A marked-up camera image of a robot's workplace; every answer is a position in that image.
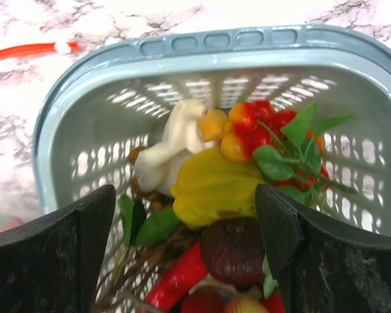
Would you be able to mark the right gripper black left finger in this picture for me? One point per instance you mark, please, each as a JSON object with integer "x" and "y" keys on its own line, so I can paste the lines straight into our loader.
{"x": 52, "y": 263}

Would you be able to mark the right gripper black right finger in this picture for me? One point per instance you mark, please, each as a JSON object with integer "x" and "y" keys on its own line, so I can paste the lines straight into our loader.
{"x": 322, "y": 264}

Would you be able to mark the red chili pepper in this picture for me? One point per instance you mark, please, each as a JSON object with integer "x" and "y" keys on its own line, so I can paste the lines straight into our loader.
{"x": 174, "y": 284}

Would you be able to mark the clear orange-zip bag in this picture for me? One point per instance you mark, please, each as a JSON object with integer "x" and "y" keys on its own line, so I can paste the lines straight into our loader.
{"x": 29, "y": 50}

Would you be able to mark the red strawberry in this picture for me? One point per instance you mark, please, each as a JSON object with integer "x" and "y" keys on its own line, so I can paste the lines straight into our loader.
{"x": 203, "y": 301}

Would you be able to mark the yellow starfruit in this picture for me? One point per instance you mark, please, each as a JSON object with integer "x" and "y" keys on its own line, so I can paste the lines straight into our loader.
{"x": 210, "y": 187}

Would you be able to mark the white garlic bulb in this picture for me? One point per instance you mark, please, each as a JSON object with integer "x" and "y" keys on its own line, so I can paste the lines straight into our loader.
{"x": 156, "y": 167}

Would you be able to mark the light blue plastic basket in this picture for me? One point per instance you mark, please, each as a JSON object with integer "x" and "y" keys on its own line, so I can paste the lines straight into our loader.
{"x": 115, "y": 102}

